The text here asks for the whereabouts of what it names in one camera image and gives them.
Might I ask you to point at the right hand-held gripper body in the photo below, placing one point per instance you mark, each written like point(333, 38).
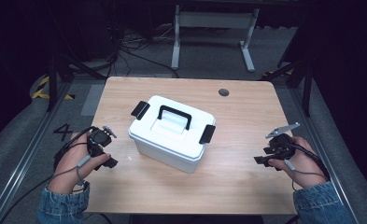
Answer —
point(280, 144)

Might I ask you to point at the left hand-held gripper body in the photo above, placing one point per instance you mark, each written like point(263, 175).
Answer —
point(98, 139)

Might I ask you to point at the white plastic storage box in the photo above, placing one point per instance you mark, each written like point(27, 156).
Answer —
point(172, 124)
point(168, 155)

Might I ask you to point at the person's left hand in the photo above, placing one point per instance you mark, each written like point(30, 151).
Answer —
point(69, 165)

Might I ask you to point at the person's right hand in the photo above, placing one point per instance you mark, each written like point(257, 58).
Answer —
point(305, 165)

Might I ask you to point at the black tripod stand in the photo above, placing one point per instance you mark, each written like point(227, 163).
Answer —
point(63, 70)
point(299, 76)

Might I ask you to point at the grey round table grommet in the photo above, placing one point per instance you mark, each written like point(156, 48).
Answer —
point(223, 92)

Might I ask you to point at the yellow black hazard tape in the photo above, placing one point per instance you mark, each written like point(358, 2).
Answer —
point(42, 90)

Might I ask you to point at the aluminium floor rail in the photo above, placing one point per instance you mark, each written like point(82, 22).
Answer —
point(324, 155)
point(25, 158)

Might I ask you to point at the white metal desk frame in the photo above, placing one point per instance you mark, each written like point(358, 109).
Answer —
point(214, 20)

